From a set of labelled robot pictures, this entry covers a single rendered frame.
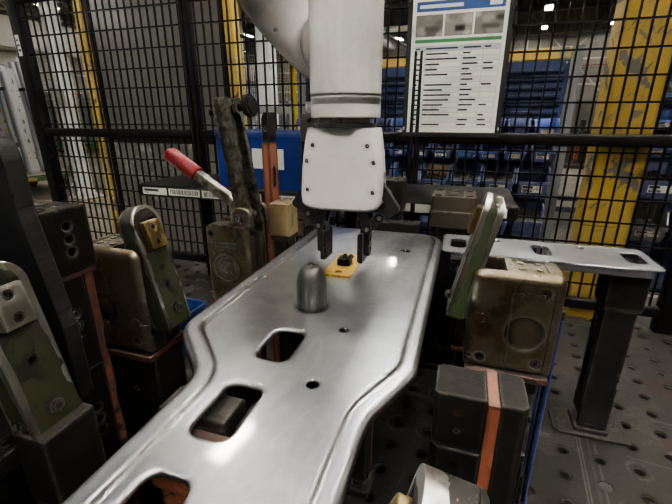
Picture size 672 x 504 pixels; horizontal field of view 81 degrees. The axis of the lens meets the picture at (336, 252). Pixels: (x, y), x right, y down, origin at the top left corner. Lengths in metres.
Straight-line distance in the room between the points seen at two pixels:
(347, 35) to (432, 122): 0.59
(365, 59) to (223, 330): 0.32
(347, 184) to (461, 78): 0.60
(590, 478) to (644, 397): 0.28
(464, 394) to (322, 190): 0.28
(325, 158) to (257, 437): 0.32
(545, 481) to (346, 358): 0.44
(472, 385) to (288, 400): 0.15
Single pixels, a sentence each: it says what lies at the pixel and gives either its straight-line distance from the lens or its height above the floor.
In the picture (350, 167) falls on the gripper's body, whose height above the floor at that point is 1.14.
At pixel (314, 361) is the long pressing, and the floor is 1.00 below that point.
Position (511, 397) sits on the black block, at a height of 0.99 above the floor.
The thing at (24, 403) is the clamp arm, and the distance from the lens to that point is 0.34.
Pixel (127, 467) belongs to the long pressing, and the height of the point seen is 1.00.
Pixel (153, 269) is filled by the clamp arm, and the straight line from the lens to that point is 0.43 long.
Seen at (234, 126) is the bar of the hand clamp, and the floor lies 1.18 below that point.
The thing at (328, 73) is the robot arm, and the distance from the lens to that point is 0.47.
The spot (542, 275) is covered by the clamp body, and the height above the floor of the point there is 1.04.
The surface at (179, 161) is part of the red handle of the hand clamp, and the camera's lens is 0.61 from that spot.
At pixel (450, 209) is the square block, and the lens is 0.73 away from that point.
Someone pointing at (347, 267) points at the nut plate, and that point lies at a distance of 0.52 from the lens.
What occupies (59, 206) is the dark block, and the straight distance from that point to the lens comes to 0.42.
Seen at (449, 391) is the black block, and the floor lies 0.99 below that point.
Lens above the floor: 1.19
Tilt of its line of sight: 19 degrees down
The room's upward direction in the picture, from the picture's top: straight up
